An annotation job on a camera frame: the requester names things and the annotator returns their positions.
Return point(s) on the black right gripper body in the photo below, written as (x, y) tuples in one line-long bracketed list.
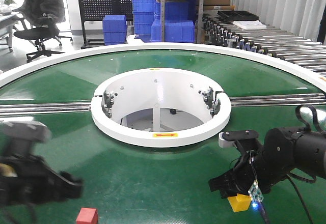
[(268, 164)]

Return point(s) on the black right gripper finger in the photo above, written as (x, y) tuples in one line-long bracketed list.
[(231, 183)]

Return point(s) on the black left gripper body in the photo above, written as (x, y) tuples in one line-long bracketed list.
[(28, 182)]

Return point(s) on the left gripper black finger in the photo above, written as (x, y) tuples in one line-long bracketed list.
[(70, 187)]

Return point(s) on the yellow toy block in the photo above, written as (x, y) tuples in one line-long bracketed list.
[(240, 202)]

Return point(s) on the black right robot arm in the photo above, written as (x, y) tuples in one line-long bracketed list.
[(308, 148)]

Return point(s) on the red toy block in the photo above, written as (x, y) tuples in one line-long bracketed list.
[(87, 216)]

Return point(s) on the roller conveyor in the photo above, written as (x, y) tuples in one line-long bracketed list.
[(271, 41)]

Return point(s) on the white foam sheet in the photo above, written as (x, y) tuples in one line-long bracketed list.
[(250, 25)]

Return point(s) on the black compartment tray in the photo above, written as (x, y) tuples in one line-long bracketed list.
[(237, 15)]

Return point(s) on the small blue crate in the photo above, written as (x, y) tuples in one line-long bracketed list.
[(114, 29)]

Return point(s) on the black office chair with jacket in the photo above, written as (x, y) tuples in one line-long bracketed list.
[(43, 15)]

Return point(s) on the stacked blue crates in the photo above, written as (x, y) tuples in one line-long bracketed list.
[(180, 17)]

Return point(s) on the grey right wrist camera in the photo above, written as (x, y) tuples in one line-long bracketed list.
[(228, 138)]

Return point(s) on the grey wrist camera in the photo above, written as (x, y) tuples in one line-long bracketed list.
[(228, 138), (22, 136)]

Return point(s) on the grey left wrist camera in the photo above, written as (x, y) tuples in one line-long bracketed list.
[(22, 136)]

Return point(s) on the metal rail bars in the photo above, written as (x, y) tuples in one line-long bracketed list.
[(68, 107)]

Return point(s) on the white inner ring guard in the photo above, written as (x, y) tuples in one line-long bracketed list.
[(160, 107)]

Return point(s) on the metal shelf post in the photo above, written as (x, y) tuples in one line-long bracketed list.
[(163, 12)]

